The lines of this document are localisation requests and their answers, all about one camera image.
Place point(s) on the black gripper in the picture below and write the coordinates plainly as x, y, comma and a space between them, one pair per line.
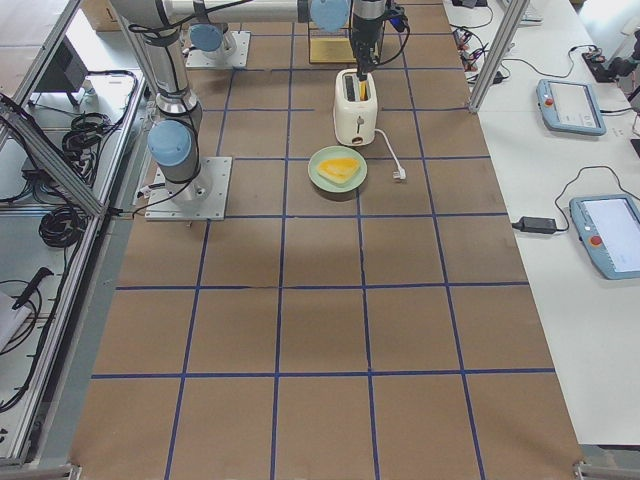
366, 26

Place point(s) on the white two-slot toaster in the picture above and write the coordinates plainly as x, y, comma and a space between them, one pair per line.
354, 118

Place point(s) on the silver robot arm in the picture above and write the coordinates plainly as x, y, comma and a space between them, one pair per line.
159, 24
212, 38

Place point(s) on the orange toast slice in toaster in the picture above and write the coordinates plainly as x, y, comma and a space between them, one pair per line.
363, 89

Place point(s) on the light wooden shelf board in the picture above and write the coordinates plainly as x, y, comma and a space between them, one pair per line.
330, 51

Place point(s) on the light green round plate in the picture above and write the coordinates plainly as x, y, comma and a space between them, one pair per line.
336, 152

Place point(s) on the triangular toast on plate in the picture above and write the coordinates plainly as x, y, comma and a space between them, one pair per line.
338, 170

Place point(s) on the blue teach pendant far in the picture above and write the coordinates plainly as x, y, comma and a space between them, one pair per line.
569, 107

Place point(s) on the blue teach pendant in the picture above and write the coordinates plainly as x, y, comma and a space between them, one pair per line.
569, 107
608, 227

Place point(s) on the black power adapter brick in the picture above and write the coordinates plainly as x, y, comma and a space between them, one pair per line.
538, 225

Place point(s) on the blue teach pendant near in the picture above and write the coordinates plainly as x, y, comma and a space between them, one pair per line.
608, 227

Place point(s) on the black wire basket shelf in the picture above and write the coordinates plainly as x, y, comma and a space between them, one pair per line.
314, 32

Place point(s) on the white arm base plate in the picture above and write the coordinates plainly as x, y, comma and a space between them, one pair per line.
199, 60
204, 199

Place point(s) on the aluminium frame post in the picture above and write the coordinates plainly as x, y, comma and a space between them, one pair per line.
497, 51

